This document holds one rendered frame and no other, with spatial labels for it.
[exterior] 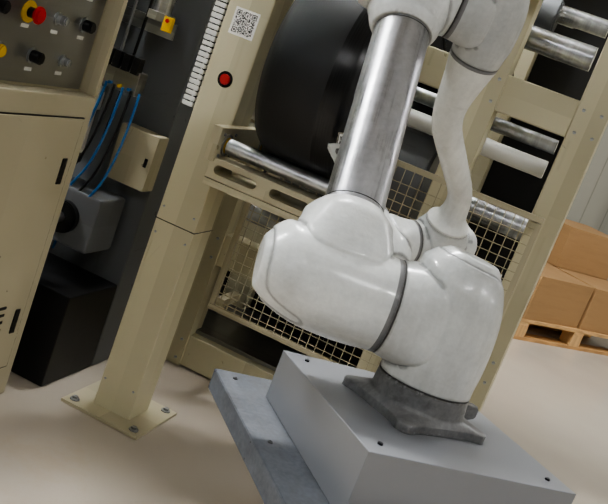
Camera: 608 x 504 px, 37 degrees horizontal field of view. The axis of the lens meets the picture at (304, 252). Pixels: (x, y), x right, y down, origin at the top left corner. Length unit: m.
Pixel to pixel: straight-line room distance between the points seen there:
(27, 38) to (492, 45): 1.11
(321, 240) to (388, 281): 0.12
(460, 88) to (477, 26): 0.14
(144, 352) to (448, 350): 1.50
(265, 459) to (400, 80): 0.66
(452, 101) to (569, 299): 4.30
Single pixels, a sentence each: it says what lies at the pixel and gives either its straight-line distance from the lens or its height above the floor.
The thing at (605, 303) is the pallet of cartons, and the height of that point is 0.35.
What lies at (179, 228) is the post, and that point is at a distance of 2.66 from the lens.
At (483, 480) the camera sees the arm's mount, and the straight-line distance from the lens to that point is 1.38.
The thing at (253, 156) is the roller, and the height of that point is 0.90.
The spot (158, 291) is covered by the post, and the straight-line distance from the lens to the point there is 2.71.
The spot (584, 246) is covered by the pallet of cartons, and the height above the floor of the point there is 0.61.
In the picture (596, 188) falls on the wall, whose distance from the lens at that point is 7.24.
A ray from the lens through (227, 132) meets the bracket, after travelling 2.50.
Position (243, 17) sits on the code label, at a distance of 2.59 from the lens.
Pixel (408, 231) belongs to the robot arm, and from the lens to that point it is 2.03.
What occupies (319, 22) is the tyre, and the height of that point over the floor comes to 1.29.
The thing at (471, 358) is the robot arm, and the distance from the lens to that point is 1.43.
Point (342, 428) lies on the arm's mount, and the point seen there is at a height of 0.75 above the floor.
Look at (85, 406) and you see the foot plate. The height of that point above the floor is 0.01.
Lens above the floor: 1.24
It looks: 12 degrees down
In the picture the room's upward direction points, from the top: 21 degrees clockwise
